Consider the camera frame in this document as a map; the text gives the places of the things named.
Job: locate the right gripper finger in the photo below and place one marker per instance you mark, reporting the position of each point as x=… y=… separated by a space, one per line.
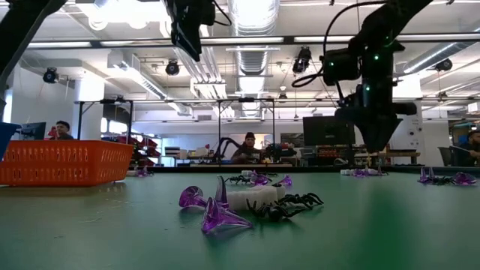
x=385 y=131
x=365 y=131

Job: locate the black plastic spider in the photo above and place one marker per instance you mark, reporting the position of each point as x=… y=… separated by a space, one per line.
x=303 y=199
x=442 y=180
x=238 y=179
x=275 y=213
x=267 y=174

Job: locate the background black robot arm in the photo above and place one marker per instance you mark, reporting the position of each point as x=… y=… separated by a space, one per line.
x=279 y=150
x=225 y=148

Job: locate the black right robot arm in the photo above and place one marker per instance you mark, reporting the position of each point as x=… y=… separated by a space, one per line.
x=378 y=33

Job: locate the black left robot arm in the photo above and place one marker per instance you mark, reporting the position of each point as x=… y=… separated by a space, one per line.
x=18 y=26

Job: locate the wooden desk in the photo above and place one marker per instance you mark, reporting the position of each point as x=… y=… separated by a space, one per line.
x=397 y=153

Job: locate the white round column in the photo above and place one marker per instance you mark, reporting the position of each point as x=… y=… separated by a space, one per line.
x=412 y=142

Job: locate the black computer monitor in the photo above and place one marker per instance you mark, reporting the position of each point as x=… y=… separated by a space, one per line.
x=322 y=131

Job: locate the black ceiling spot lamp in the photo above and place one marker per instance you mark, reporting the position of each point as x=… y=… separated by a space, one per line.
x=50 y=75
x=302 y=60
x=443 y=64
x=172 y=68

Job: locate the black office chair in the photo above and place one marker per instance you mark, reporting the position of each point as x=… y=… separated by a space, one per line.
x=448 y=157

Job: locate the person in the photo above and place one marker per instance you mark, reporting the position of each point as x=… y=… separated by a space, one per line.
x=247 y=150
x=63 y=131
x=472 y=146

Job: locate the red storage bins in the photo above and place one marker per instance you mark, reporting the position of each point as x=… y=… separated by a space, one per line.
x=148 y=148

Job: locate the small dark monitor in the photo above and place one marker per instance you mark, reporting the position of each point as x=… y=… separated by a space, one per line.
x=33 y=130

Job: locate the orange plastic basket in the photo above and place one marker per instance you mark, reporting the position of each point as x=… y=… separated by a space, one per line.
x=63 y=163

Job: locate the blue plastic basket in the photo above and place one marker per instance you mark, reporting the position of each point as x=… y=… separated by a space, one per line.
x=5 y=138

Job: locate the black overhead frame beam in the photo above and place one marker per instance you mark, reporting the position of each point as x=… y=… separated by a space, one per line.
x=240 y=40

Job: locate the silver ventilation duct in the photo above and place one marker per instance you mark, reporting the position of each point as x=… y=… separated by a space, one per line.
x=254 y=18

